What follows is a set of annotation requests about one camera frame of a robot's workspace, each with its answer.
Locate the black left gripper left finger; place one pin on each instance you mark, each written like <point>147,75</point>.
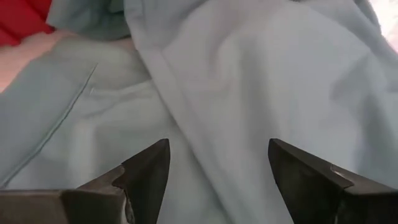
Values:
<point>146,174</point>

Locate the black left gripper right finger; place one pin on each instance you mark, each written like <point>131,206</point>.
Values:
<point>311,193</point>

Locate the grey-green trousers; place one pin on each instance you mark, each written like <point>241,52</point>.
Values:
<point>233,77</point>

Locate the red plastic laundry bin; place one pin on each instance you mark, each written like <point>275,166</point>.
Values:
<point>21,15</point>

